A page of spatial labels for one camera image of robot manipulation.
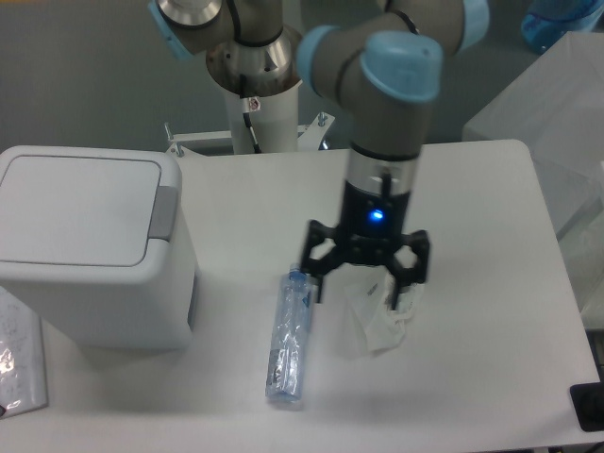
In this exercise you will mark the crushed clear plastic bottle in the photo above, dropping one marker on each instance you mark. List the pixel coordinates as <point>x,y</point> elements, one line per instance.
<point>289,340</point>

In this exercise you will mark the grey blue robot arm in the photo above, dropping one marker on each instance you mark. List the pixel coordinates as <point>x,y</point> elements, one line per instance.
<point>385,72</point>

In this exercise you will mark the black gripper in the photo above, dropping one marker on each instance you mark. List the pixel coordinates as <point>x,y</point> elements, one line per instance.
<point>369,233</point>

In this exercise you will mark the white mask in wrapper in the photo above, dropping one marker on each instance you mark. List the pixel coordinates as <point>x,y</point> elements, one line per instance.
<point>380,326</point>

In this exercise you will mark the white push-button trash can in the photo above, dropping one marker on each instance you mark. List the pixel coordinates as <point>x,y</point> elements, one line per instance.
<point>95,241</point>

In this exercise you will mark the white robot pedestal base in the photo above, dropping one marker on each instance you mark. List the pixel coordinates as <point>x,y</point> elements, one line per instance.
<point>264,118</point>

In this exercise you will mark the black device at edge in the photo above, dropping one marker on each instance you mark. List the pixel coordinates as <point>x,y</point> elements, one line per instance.
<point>587,399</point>

